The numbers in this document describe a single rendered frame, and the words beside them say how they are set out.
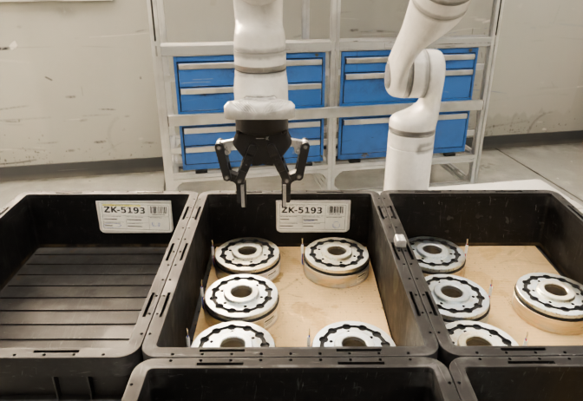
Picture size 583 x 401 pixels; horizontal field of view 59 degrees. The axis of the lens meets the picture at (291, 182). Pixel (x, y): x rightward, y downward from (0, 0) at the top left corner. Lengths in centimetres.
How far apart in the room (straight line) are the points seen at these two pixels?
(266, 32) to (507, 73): 342
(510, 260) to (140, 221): 62
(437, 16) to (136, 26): 265
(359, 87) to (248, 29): 199
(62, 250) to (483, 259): 71
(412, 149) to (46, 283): 69
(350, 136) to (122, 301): 205
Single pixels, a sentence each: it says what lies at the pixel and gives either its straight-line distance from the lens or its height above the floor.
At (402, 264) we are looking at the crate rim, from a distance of 68.
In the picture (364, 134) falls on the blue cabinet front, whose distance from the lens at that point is 273.
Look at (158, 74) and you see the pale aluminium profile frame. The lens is 250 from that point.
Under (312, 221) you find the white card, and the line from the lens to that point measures 88.
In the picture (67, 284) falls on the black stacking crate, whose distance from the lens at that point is 88.
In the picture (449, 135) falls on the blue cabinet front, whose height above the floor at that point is 42.
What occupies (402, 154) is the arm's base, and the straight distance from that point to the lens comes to 105.
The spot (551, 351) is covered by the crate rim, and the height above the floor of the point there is 93.
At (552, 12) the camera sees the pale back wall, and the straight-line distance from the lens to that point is 413.
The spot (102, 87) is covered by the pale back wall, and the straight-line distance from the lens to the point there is 344.
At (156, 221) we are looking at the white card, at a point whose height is 88.
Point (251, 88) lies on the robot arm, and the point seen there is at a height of 113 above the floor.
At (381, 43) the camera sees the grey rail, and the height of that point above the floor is 92.
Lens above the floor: 129
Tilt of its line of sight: 23 degrees down
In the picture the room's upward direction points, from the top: straight up
